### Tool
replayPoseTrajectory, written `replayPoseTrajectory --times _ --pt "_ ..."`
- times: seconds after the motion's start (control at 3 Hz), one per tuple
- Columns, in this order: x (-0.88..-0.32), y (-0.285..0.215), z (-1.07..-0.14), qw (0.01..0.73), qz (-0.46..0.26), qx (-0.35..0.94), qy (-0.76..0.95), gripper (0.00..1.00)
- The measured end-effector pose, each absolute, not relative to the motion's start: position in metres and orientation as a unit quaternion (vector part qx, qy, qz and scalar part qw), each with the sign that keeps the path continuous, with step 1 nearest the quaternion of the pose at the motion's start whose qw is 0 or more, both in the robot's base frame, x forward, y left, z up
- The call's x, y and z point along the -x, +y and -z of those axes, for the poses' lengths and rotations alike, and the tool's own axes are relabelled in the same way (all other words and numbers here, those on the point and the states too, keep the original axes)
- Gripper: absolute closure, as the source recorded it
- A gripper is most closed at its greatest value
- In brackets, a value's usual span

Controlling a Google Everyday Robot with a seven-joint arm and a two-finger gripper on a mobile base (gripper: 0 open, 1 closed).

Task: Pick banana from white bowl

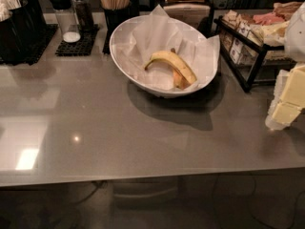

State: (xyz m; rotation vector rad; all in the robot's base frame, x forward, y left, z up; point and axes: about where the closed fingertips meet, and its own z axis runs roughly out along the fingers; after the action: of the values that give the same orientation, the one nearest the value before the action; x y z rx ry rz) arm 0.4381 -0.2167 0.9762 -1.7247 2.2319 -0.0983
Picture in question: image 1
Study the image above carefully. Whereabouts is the large black rubber mat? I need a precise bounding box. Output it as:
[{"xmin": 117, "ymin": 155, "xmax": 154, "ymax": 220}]
[{"xmin": 0, "ymin": 24, "xmax": 58, "ymax": 65}]

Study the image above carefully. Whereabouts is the brown napkin dispenser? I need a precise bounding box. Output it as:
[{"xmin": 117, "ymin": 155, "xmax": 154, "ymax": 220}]
[{"xmin": 161, "ymin": 0, "xmax": 214, "ymax": 37}]

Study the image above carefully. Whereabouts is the white oval bowl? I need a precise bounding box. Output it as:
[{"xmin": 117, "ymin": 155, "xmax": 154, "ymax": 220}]
[{"xmin": 109, "ymin": 14, "xmax": 221, "ymax": 98}]

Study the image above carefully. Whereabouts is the salt shaker black lid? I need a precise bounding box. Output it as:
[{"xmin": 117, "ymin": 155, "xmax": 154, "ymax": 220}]
[{"xmin": 50, "ymin": 0, "xmax": 81, "ymax": 43}]

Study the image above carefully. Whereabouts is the yellow banana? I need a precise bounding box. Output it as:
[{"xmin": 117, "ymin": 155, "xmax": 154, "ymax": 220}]
[{"xmin": 143, "ymin": 51, "xmax": 197, "ymax": 90}]

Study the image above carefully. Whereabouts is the pepper shaker black lid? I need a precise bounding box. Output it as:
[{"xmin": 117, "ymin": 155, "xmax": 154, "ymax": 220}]
[{"xmin": 72, "ymin": 0, "xmax": 94, "ymax": 31}]

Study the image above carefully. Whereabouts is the black cup of stir sticks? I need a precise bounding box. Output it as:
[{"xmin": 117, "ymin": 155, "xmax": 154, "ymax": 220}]
[{"xmin": 100, "ymin": 0, "xmax": 139, "ymax": 31}]

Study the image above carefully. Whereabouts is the white paper liner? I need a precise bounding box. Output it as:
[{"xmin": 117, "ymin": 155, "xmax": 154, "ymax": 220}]
[{"xmin": 116, "ymin": 4, "xmax": 221, "ymax": 92}]

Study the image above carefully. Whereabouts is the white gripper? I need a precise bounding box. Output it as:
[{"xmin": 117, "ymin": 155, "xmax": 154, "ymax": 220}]
[{"xmin": 265, "ymin": 2, "xmax": 305, "ymax": 130}]

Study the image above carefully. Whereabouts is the black wire condiment rack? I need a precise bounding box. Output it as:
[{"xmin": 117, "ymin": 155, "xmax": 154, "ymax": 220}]
[{"xmin": 214, "ymin": 16, "xmax": 295, "ymax": 93}]

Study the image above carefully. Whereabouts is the black sugar packet caddy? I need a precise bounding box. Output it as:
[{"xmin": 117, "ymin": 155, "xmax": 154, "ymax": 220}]
[{"xmin": 0, "ymin": 0, "xmax": 47, "ymax": 63}]

